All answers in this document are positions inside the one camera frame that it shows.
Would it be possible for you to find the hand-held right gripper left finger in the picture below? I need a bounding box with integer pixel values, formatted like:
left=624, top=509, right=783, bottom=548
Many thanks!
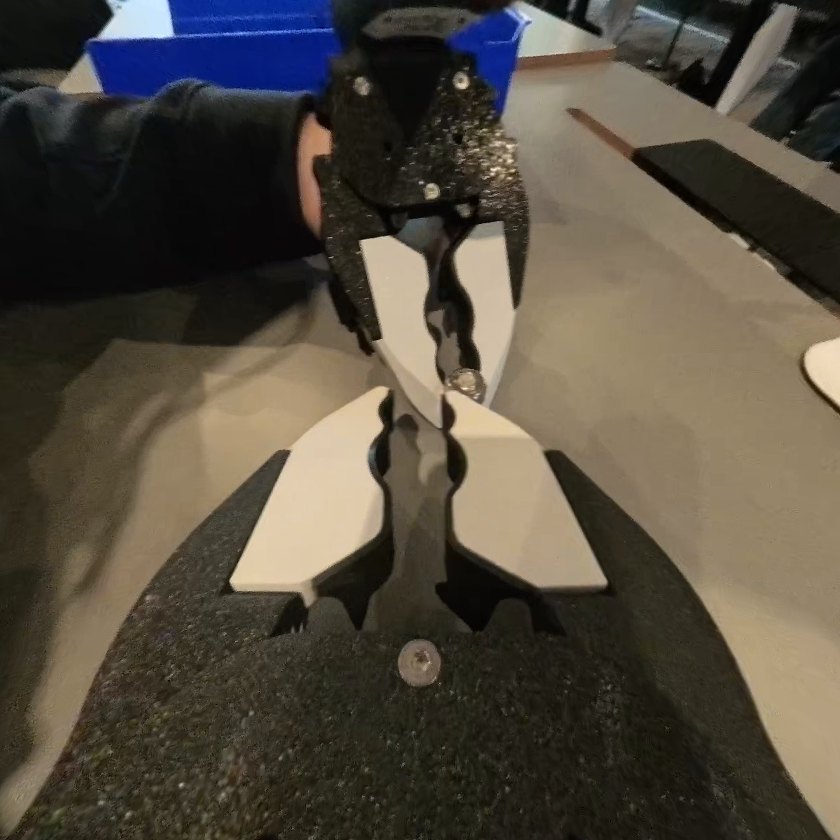
left=230, top=386, right=396, bottom=599

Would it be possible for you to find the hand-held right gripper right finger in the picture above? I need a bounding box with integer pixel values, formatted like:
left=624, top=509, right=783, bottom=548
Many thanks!
left=445, top=391, right=609, bottom=590

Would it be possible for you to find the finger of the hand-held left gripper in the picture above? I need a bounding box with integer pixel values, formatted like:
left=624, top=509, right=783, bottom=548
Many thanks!
left=358, top=233, right=455, bottom=429
left=451, top=220, right=517, bottom=406

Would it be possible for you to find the steel hex bolt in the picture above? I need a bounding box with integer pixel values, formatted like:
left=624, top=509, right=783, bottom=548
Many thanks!
left=445, top=367, right=487, bottom=403

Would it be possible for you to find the person's left forearm black sleeve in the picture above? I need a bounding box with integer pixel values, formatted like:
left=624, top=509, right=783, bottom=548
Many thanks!
left=0, top=79, right=324, bottom=304

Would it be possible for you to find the person's left hand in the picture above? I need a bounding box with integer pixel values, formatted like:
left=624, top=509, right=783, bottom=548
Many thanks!
left=295, top=97, right=333, bottom=236

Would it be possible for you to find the small light side table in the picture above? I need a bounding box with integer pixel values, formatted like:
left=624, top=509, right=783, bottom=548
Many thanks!
left=517, top=0, right=618, bottom=70

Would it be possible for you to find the blue plastic bin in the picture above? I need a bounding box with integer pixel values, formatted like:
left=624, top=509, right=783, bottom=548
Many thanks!
left=87, top=0, right=534, bottom=114

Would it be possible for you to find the black table mat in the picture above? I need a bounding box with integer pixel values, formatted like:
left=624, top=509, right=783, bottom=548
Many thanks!
left=632, top=140, right=840, bottom=307

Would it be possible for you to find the white chair panel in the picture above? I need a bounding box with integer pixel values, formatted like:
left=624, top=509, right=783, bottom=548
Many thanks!
left=715, top=5, right=796, bottom=116

